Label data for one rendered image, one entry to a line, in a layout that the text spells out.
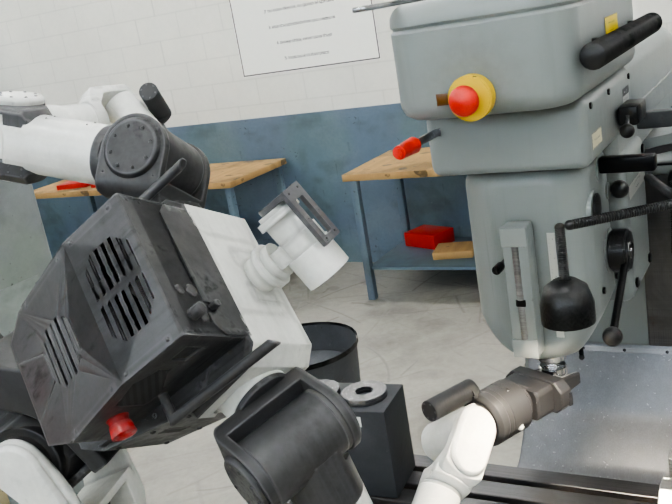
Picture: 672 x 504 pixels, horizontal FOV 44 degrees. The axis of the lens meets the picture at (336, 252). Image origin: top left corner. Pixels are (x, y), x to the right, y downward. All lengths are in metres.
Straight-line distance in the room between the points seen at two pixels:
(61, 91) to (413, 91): 6.99
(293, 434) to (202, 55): 6.05
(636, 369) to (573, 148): 0.73
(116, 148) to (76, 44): 6.67
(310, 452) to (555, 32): 0.60
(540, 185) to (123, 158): 0.60
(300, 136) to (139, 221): 5.56
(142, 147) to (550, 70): 0.53
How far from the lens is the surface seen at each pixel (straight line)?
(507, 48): 1.12
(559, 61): 1.12
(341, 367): 3.32
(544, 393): 1.41
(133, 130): 1.15
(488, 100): 1.11
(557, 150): 1.22
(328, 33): 6.29
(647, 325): 1.82
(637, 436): 1.83
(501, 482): 1.72
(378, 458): 1.65
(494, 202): 1.30
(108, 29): 7.53
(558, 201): 1.28
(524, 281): 1.29
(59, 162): 1.27
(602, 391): 1.85
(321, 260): 1.06
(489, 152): 1.25
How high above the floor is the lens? 1.90
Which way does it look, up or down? 16 degrees down
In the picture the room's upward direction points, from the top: 10 degrees counter-clockwise
